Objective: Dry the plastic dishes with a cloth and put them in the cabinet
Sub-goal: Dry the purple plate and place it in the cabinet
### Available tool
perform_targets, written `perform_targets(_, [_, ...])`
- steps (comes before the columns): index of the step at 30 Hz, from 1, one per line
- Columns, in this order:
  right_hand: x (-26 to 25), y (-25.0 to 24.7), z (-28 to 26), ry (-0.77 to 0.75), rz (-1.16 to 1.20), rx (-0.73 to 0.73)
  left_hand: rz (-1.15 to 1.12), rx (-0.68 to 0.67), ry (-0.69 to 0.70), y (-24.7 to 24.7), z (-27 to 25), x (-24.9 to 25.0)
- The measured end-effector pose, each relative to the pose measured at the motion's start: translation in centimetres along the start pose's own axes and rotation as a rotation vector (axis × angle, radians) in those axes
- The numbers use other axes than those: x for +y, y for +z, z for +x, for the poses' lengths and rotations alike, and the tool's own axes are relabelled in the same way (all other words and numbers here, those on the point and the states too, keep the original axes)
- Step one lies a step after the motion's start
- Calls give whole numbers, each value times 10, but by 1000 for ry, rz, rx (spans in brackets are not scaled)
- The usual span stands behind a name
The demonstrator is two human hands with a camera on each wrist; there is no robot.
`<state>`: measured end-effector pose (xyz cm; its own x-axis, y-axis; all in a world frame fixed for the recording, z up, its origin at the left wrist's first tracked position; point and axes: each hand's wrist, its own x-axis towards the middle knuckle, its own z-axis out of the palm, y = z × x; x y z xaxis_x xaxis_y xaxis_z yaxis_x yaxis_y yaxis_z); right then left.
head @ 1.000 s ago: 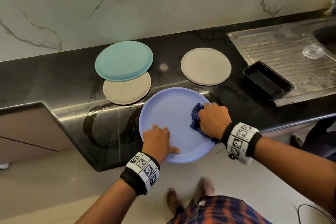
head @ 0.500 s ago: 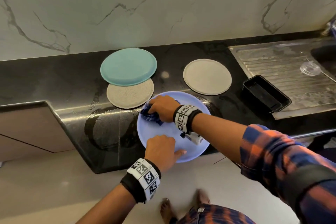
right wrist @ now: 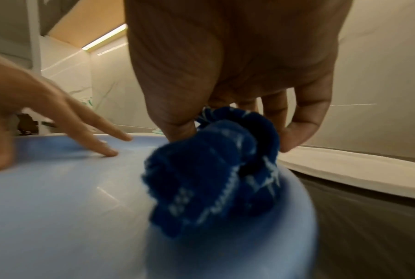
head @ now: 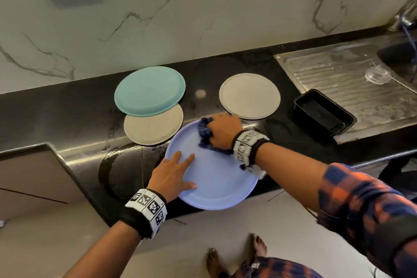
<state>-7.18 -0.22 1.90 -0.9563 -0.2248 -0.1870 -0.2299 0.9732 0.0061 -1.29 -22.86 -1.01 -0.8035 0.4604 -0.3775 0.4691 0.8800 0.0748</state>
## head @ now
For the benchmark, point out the person's left hand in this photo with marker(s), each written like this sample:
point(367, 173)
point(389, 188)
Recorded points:
point(168, 180)

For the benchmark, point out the person's right hand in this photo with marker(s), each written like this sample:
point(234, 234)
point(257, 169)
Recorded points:
point(226, 130)

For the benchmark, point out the blue striped cloth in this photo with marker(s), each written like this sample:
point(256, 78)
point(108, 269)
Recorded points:
point(205, 136)

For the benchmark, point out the speckled white plate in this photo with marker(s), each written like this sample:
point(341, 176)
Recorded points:
point(153, 130)
point(249, 95)

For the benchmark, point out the lavender plate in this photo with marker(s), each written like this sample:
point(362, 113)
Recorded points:
point(215, 177)

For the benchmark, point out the teal plate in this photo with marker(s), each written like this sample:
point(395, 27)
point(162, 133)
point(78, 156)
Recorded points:
point(150, 91)

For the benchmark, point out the person's left forearm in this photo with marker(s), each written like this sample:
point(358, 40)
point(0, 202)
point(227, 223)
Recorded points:
point(98, 255)

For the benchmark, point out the person's right forearm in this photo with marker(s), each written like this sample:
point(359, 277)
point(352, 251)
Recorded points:
point(293, 170)

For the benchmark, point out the person's left foot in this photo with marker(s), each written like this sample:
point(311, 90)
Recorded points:
point(214, 263)

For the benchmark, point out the person's foot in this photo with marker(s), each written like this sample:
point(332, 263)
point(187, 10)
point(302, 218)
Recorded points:
point(259, 245)
point(214, 263)

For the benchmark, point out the person's right foot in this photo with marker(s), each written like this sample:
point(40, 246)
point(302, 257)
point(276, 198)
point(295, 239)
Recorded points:
point(259, 245)

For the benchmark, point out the right wrist marker band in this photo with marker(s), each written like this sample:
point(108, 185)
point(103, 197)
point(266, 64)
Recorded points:
point(249, 147)

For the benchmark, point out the black plastic tray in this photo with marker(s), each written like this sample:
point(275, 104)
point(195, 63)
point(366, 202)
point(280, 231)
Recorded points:
point(324, 111)

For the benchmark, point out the steel sink drainboard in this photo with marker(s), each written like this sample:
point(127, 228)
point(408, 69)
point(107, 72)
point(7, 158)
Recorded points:
point(332, 72)

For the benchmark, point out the brown lower drawer unit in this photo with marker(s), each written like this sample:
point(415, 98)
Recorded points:
point(29, 183)

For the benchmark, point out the clear plastic lid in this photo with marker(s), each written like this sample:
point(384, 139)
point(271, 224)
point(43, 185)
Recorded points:
point(378, 74)

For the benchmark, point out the blue orange plaid shirt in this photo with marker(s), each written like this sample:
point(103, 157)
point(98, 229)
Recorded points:
point(371, 216)

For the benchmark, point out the steel faucet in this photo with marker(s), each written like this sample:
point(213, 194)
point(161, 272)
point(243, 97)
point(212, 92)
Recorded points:
point(404, 19)

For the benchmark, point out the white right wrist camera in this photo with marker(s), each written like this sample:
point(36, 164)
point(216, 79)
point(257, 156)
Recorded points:
point(257, 171)

